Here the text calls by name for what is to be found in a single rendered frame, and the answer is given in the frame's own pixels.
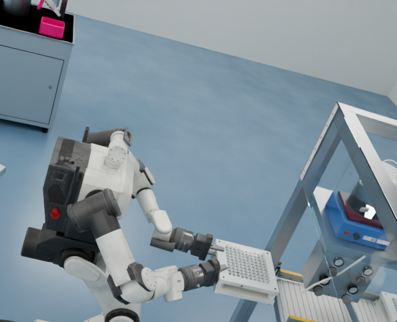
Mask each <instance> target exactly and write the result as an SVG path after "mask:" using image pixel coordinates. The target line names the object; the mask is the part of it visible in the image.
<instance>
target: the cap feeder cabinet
mask: <svg viewBox="0 0 397 322"><path fill-rule="evenodd" d="M2 4H3V0H0V119H5V120H9V121H15V122H19V123H25V124H28V125H34V126H38V127H42V132H43V133H47V132H48V129H53V126H54V122H55V118H56V114H57V109H58V106H59V101H60V97H61V93H62V90H63V85H64V80H65V77H66V73H67V69H68V64H69V61H70V56H71V52H72V48H73V46H74V43H75V15H71V14H68V13H65V14H64V18H60V17H58V16H57V15H56V13H55V12H54V11H52V9H49V8H44V7H42V8H41V9H40V10H39V9H37V7H38V6H37V5H34V4H31V6H30V10H29V15H28V16H26V17H18V16H14V15H10V14H8V13H6V12H5V11H3V9H2ZM42 17H48V18H51V19H56V20H60V21H63V22H65V26H64V33H63V37H62V39H59V38H54V37H51V36H47V35H44V34H40V33H39V28H40V22H41V18H42Z"/></svg>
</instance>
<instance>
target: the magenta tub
mask: <svg viewBox="0 0 397 322"><path fill-rule="evenodd" d="M64 26H65V22H63V21H60V20H56V19H51V18H48V17H42V18H41V22H40V28H39V33H40V34H42V35H47V36H51V37H54V38H59V39H62V37H63V33H64Z"/></svg>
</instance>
